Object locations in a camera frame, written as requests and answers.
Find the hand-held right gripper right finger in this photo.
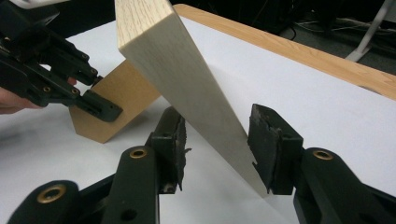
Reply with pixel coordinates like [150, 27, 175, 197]
[247, 104, 396, 224]

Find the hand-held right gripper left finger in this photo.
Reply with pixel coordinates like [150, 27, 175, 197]
[101, 105, 191, 224]

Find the wooden picture frame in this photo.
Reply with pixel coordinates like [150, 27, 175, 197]
[69, 0, 269, 199]

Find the white metal stand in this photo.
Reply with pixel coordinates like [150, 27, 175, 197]
[345, 0, 396, 63]

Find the light floor cable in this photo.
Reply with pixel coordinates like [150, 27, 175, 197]
[295, 18, 396, 35]

